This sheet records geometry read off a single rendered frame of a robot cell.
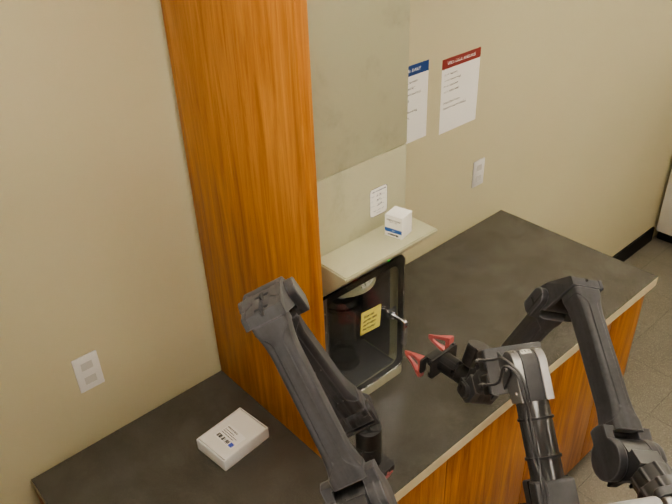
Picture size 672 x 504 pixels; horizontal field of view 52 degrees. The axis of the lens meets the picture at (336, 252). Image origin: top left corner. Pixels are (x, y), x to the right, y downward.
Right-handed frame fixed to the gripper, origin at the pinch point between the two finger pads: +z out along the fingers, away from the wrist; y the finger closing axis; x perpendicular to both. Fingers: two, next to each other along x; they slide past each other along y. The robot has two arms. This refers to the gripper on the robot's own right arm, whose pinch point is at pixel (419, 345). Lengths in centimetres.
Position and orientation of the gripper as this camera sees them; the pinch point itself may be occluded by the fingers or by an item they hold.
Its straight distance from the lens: 197.1
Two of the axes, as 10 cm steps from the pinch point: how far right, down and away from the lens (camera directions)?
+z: -6.6, -4.0, 6.3
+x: 0.3, 8.3, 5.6
